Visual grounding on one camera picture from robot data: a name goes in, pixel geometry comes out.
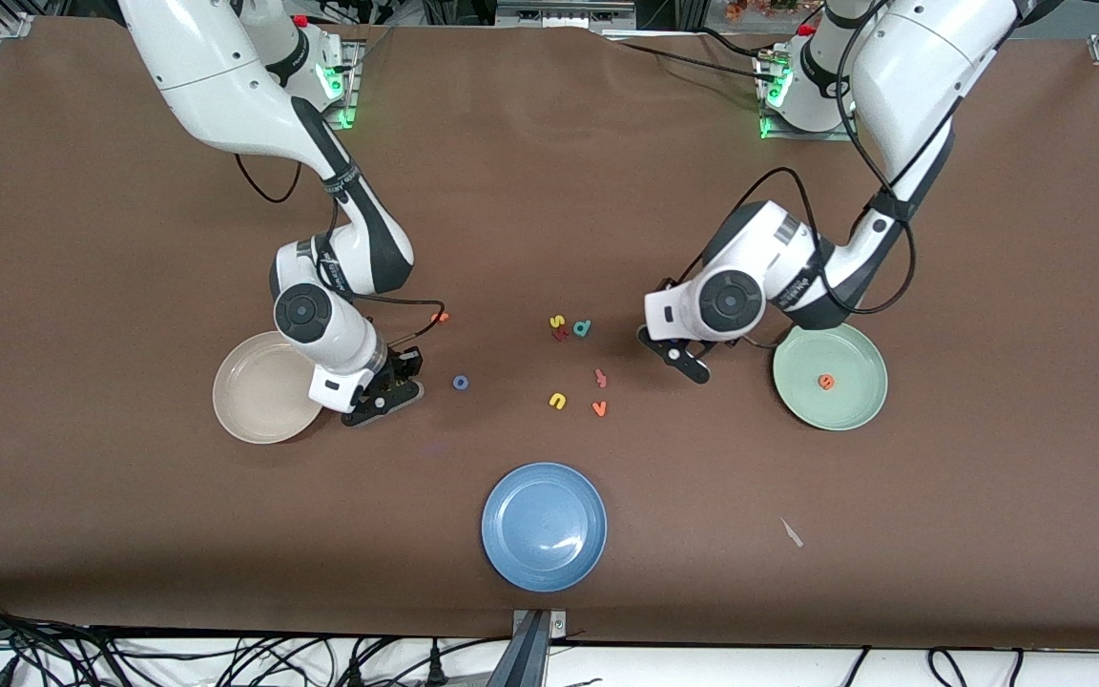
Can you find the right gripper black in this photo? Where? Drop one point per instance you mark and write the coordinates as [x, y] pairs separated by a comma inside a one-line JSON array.
[[404, 366]]

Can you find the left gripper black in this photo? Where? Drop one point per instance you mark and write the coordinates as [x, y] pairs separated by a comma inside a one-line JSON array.
[[732, 343]]

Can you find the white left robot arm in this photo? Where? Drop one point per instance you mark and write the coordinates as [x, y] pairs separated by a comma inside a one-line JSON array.
[[912, 67]]

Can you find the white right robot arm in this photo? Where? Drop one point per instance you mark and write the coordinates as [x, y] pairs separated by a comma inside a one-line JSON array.
[[216, 86]]

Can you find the green round plate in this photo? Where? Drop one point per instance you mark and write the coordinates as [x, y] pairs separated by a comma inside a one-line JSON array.
[[845, 405]]

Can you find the beige round plate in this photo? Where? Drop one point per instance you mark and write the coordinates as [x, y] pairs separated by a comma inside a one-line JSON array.
[[254, 391]]

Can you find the white paper scrap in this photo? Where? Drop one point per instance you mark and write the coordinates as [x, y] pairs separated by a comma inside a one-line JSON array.
[[791, 532]]

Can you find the brown table cover sheet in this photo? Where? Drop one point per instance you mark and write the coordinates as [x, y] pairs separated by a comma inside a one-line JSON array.
[[511, 191]]

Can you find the blue round plate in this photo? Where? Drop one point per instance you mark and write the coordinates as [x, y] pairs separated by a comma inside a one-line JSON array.
[[544, 527]]

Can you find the black power plug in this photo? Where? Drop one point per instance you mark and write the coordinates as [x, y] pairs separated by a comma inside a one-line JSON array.
[[434, 668]]

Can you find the orange artificial flowers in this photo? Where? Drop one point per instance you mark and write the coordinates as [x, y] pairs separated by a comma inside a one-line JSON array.
[[759, 8]]

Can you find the grey metal box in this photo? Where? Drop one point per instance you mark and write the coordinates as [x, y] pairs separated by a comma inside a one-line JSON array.
[[564, 11]]

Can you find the grey metal clamp bracket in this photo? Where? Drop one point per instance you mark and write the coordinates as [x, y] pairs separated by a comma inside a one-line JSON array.
[[559, 625]]

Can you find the dark camera stand pole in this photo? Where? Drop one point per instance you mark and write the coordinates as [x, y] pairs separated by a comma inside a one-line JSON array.
[[526, 663]]

